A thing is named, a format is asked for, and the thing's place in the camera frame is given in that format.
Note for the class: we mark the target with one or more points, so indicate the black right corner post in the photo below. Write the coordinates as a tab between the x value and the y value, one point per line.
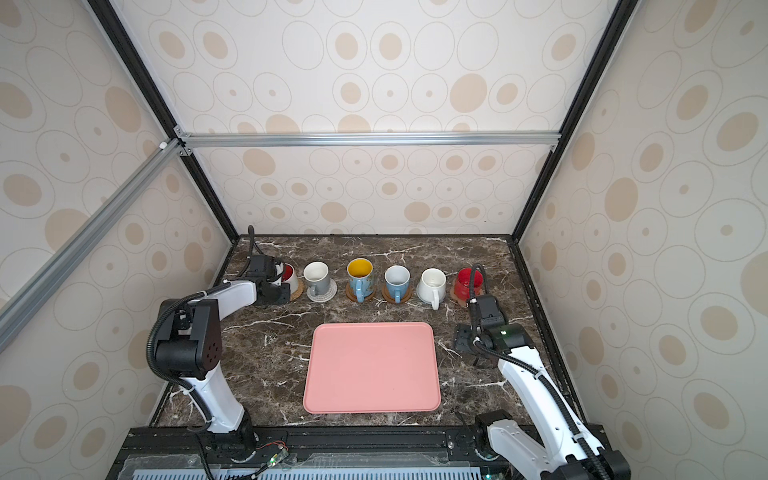
606	46

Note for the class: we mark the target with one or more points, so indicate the cork paw print coaster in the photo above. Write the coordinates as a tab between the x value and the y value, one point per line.
461	302

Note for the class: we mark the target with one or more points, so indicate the white mug red inside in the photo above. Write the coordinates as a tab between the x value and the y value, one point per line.
289	276

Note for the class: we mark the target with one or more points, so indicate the woven rattan round coaster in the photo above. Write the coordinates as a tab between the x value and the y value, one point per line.
295	294

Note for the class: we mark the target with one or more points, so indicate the pink plastic tray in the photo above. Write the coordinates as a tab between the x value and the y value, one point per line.
372	368

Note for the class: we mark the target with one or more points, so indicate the aluminium frame rail left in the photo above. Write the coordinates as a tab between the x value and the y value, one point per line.
17	313

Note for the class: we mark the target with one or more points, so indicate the white mug front row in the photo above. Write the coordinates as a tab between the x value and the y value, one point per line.
316	274

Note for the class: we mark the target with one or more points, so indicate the aluminium frame rail back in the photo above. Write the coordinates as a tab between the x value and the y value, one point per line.
369	139

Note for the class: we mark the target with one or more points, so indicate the brown wooden coaster far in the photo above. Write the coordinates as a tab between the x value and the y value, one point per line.
402	294

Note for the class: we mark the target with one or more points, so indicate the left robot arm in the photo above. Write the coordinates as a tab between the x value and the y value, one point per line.
185	344

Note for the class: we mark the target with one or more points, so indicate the white multicolour stitched coaster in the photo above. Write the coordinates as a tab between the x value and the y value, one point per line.
316	297

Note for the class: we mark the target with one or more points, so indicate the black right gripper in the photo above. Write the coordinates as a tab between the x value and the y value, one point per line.
462	333

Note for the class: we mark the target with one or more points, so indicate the aluminium frame rail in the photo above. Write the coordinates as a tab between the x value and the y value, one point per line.
17	313
369	139

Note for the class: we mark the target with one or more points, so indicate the blue butterfly mug yellow inside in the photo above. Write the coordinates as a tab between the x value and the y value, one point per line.
360	286

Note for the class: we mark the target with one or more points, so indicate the white mug row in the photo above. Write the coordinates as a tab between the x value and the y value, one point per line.
316	274
431	288

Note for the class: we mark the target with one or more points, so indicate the red mug black handle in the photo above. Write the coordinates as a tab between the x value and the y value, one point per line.
461	284

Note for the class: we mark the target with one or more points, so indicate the black corner frame post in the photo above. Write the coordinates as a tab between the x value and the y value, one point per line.
107	18

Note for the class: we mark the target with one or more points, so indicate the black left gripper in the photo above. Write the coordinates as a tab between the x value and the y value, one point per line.
284	299

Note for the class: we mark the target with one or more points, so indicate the white mug back row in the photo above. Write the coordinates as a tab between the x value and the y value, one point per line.
431	288

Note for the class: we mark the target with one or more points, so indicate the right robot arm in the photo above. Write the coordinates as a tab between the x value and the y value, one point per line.
564	448

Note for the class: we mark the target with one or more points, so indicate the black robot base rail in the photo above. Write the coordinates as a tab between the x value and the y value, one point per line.
297	452

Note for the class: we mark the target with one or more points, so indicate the blue floral mug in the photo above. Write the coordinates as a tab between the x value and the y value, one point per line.
397	275

